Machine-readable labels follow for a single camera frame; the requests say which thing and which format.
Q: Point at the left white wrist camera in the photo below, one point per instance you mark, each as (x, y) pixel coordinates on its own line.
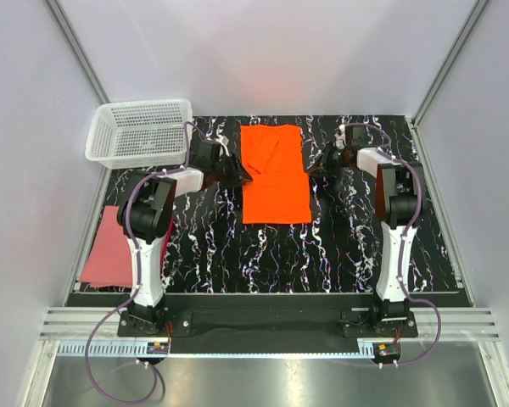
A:
(223, 141)

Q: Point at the folded pink t shirt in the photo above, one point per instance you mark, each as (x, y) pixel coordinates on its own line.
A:
(109, 263)

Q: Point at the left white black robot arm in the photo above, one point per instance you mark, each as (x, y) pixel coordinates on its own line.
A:
(146, 219)

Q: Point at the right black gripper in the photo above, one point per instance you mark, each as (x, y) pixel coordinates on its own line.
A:
(325, 169)

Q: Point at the white plastic perforated basket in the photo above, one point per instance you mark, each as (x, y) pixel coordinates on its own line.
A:
(139, 133)

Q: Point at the slotted cable duct rail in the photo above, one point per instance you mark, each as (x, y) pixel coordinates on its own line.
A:
(179, 348)

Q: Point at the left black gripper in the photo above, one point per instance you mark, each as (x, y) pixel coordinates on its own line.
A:
(237, 172)

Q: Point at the orange t shirt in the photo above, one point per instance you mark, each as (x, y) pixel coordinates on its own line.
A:
(279, 192)

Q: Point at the left aluminium frame post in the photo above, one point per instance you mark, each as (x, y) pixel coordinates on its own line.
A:
(61, 20)

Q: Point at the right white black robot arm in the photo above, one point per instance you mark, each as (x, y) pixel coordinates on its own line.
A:
(399, 199)

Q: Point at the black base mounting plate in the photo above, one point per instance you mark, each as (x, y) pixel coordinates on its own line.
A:
(233, 322)

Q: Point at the aluminium frame post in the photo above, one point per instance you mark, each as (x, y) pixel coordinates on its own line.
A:
(463, 36)
(61, 20)

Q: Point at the right aluminium frame post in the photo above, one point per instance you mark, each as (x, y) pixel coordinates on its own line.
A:
(463, 36)

